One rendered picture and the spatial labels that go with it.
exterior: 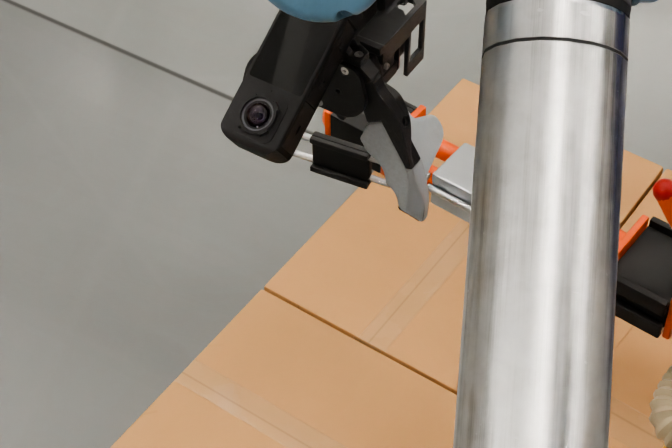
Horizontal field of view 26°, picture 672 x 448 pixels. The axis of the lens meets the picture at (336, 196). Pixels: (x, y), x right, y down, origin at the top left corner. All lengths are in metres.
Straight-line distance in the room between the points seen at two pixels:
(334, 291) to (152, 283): 0.82
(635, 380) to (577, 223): 0.99
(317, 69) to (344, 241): 1.43
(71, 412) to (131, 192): 0.58
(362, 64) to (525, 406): 0.32
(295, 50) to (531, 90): 0.23
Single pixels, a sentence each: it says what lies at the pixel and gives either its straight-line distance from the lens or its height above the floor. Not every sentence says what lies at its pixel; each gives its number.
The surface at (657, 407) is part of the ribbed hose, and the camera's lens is 1.45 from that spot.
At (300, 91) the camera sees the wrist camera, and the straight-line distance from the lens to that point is 0.91.
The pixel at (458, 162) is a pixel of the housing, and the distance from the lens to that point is 1.54.
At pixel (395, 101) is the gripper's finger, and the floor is 1.63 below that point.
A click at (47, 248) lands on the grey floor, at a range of 3.11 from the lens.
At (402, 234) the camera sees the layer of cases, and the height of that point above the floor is 0.54.
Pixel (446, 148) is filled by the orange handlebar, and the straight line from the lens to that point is 1.56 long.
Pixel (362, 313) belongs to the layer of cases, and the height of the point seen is 0.54.
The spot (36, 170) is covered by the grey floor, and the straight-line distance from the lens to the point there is 3.27.
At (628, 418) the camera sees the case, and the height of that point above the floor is 0.94.
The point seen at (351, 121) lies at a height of 1.20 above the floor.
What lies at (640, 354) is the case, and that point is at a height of 0.94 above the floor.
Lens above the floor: 2.27
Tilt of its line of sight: 46 degrees down
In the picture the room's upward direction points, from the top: straight up
